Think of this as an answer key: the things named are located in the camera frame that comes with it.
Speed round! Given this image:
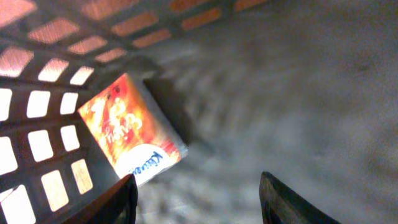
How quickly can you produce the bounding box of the grey plastic mesh basket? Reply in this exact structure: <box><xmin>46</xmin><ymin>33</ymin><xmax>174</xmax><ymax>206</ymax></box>
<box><xmin>1</xmin><ymin>1</ymin><xmax>397</xmax><ymax>223</ymax></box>

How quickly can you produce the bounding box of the orange tissue pack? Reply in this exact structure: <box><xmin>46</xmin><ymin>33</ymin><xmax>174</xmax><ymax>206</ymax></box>
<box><xmin>78</xmin><ymin>73</ymin><xmax>188</xmax><ymax>185</ymax></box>

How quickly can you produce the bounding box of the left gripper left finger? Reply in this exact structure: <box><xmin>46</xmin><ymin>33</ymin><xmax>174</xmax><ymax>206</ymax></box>
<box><xmin>63</xmin><ymin>174</ymin><xmax>138</xmax><ymax>224</ymax></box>

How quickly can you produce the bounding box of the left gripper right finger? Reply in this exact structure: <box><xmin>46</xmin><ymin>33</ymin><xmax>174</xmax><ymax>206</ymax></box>
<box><xmin>259</xmin><ymin>172</ymin><xmax>339</xmax><ymax>224</ymax></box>

